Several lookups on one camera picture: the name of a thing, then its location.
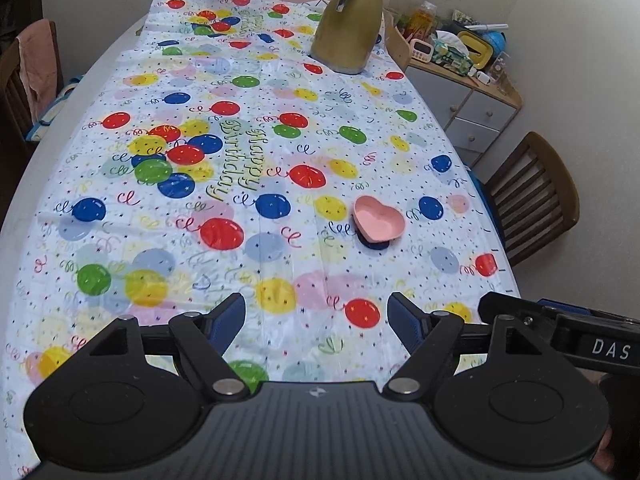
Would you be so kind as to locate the small blue globe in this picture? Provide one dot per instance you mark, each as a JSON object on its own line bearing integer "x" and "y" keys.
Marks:
{"x": 497, "y": 41}

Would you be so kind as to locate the pink cloth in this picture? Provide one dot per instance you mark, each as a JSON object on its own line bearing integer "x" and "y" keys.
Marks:
{"x": 37, "y": 65}

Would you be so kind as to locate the wooden framed drawer cabinet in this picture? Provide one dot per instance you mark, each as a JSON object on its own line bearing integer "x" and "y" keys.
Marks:
{"x": 480, "y": 115}

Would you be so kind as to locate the gold thermos jug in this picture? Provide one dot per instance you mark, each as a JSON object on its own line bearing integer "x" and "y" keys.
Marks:
{"x": 345, "y": 35}

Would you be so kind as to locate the orange bottle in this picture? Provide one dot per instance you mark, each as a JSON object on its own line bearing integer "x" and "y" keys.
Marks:
{"x": 424, "y": 17}

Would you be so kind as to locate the blue striped bag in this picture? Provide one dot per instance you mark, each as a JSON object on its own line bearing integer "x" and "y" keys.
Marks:
{"x": 50, "y": 115}

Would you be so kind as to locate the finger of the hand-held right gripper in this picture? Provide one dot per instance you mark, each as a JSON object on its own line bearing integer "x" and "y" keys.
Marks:
{"x": 505, "y": 304}

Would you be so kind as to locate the person's right hand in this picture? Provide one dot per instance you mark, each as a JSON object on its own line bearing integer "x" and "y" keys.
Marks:
{"x": 622, "y": 425}

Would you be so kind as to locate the clear plastic cup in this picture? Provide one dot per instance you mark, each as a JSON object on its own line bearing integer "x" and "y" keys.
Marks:
{"x": 501, "y": 72}

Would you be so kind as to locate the brown wooden chair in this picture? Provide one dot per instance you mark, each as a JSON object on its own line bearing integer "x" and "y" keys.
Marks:
{"x": 550, "y": 160}

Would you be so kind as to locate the balloon print tablecloth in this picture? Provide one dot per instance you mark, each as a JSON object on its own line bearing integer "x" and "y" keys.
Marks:
{"x": 250, "y": 110}

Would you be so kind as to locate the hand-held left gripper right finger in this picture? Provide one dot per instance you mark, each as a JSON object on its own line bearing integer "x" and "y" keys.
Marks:
{"x": 407, "y": 321}

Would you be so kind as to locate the pink heart-shaped dish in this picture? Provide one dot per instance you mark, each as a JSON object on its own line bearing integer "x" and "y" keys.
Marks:
{"x": 377, "y": 217}

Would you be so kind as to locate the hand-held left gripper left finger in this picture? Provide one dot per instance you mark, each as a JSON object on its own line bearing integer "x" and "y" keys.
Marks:
{"x": 227, "y": 321}

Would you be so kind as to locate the green patterned tissue pack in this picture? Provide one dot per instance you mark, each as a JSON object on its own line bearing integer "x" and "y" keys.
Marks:
{"x": 450, "y": 52}

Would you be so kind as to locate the white kitchen timer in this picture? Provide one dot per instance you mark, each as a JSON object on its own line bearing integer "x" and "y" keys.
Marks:
{"x": 421, "y": 51}

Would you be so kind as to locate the dark wooden chair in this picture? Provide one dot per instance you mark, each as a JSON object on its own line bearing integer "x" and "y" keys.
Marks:
{"x": 12, "y": 90}

